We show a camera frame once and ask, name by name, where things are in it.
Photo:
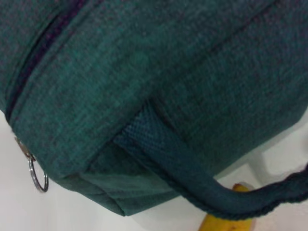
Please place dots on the teal insulated lunch bag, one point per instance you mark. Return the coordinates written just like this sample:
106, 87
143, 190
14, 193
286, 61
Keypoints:
144, 84

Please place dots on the yellow banana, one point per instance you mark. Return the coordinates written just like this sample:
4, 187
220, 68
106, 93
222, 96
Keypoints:
228, 222

